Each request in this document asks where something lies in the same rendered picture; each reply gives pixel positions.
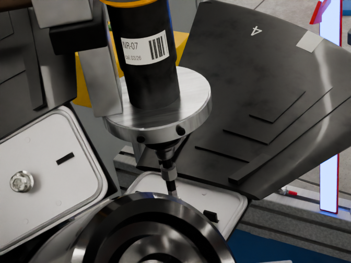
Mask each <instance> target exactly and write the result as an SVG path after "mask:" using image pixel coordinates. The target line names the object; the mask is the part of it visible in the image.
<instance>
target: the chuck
mask: <svg viewBox="0 0 351 263"><path fill-rule="evenodd" d="M154 151H155V154H156V155H157V158H158V159H161V160H169V159H171V158H172V157H173V156H174V151H175V147H174V146H173V147H171V148H169V149H165V150H154Z"/></svg>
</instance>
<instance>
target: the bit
mask: <svg viewBox="0 0 351 263"><path fill-rule="evenodd" d="M160 170H161V175H162V179H163V180H165V181H166V184H167V190H168V195H170V196H173V197H176V198H178V194H177V188H176V183H175V179H176V178H177V169H176V164H175V163H174V162H172V161H171V159H169V160H162V164H161V166H160Z"/></svg>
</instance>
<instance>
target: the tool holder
mask: <svg viewBox="0 0 351 263"><path fill-rule="evenodd" d="M31 1H32V5H33V9H34V12H35V15H36V18H37V22H38V25H39V27H40V29H44V28H49V36H50V40H51V43H52V47H53V51H54V54H55V55H62V54H68V53H74V52H78V56H79V60H80V64H81V68H82V71H83V75H84V79H85V83H86V87H87V91H88V94H89V98H90V103H91V107H92V111H93V114H94V117H96V118H97V117H102V120H103V124H104V126H105V128H106V129H107V131H108V132H109V133H111V134H112V135H113V136H115V137H116V138H118V139H121V140H124V141H127V142H132V143H136V144H158V143H163V142H167V141H172V140H175V139H178V138H181V137H183V136H185V135H187V134H189V133H191V132H192V131H194V130H196V129H197V128H198V127H200V126H201V125H202V124H203V123H204V122H205V121H206V120H207V118H208V117H209V115H210V112H211V110H212V96H211V91H210V85H209V83H208V81H207V80H206V79H205V78H204V77H203V76H202V75H201V74H199V73H197V72H195V71H193V70H191V69H188V68H184V67H179V66H176V68H177V74H178V81H179V88H180V95H179V97H178V98H177V100H175V101H174V102H173V103H172V104H170V105H169V106H166V107H163V108H160V109H156V110H143V109H139V108H136V107H134V106H133V105H132V104H131V103H130V100H129V97H128V92H127V87H126V83H125V78H124V76H123V77H121V78H120V77H119V73H118V68H117V65H116V60H115V56H114V51H113V46H112V42H111V37H110V32H109V28H108V23H107V18H106V11H105V7H104V3H103V2H101V1H100V0H31Z"/></svg>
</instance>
